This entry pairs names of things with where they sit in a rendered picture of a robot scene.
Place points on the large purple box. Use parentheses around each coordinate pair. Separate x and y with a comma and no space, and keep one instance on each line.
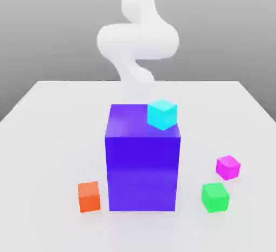
(142,170)

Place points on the small cyan cube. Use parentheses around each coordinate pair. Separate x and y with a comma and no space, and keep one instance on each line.
(162,115)

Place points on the small magenta cube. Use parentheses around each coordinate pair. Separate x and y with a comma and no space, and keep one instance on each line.
(228,167)

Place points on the small orange cube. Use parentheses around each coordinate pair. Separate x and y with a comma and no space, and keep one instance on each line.
(89,197)

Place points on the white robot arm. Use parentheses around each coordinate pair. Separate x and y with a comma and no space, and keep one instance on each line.
(138,41)

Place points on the small green cube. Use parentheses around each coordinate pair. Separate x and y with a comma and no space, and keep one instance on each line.
(215,198)

